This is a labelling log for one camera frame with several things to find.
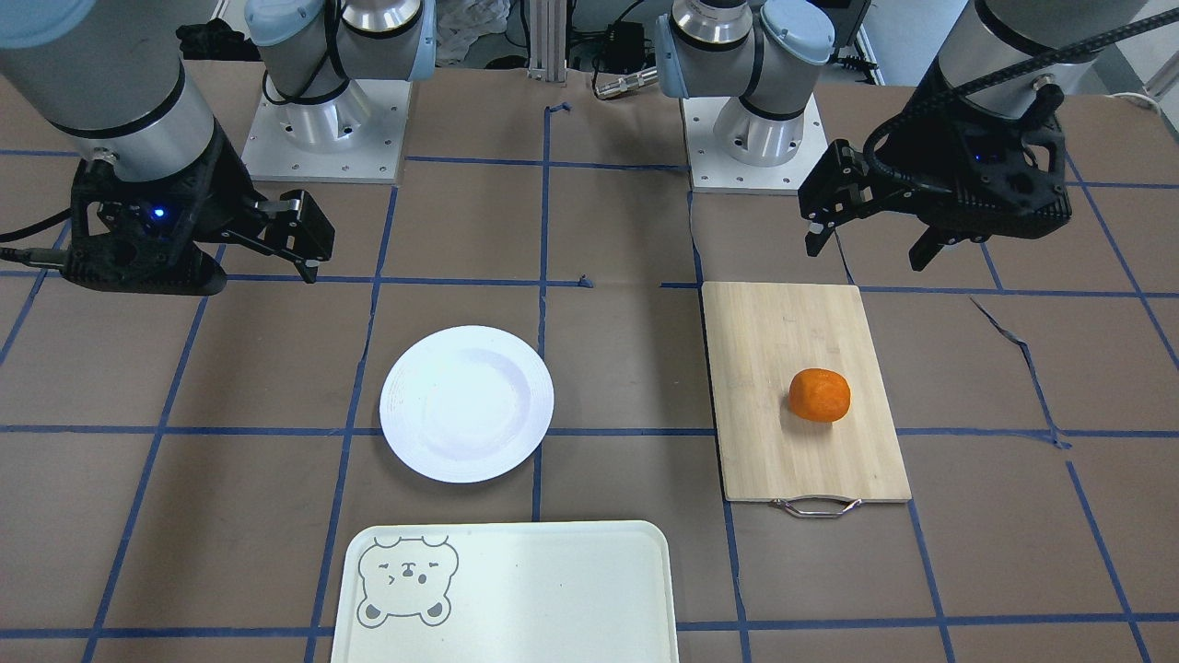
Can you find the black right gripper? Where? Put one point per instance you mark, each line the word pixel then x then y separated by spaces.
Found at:
pixel 224 195

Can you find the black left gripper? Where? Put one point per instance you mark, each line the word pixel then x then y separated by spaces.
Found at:
pixel 932 147

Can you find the orange fruit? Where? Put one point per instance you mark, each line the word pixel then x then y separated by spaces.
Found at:
pixel 819 394

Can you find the white ribbed plate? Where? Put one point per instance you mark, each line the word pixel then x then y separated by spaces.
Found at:
pixel 466 404

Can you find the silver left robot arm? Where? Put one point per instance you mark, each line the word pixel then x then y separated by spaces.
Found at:
pixel 764 61

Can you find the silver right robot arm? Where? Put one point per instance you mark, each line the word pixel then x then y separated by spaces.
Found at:
pixel 158 176

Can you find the cream bear tray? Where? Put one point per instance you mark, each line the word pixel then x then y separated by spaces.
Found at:
pixel 590 591

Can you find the bamboo cutting board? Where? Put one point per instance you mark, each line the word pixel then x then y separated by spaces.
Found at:
pixel 759 336

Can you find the black cloth bundle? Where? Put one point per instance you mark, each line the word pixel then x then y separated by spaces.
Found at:
pixel 215 41

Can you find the white crumpled cloth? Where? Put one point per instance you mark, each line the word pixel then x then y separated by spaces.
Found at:
pixel 460 24

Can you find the silver metal connector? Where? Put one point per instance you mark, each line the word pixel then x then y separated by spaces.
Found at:
pixel 625 84

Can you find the black power adapter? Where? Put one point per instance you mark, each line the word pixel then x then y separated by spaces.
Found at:
pixel 624 47

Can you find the aluminium frame post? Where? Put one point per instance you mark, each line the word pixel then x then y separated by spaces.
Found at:
pixel 547 41

